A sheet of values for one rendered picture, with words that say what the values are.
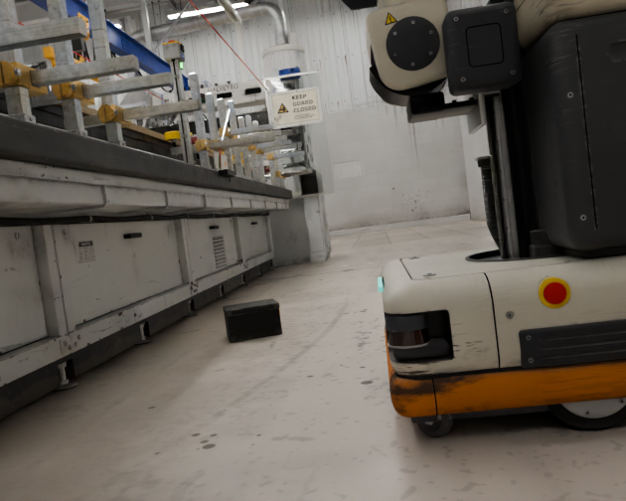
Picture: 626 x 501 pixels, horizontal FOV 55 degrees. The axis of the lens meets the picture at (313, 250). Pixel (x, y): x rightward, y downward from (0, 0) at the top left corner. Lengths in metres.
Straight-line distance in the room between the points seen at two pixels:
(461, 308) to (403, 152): 10.97
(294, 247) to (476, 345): 4.78
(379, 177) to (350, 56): 2.42
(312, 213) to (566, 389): 4.66
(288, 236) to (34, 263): 4.06
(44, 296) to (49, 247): 0.15
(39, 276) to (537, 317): 1.40
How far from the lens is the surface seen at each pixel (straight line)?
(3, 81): 1.50
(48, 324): 1.94
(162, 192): 2.30
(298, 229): 5.74
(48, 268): 1.91
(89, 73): 1.48
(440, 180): 11.98
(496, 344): 1.05
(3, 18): 1.56
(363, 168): 11.92
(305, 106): 5.66
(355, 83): 12.19
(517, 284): 1.05
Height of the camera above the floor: 0.41
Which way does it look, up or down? 3 degrees down
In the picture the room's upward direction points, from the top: 7 degrees counter-clockwise
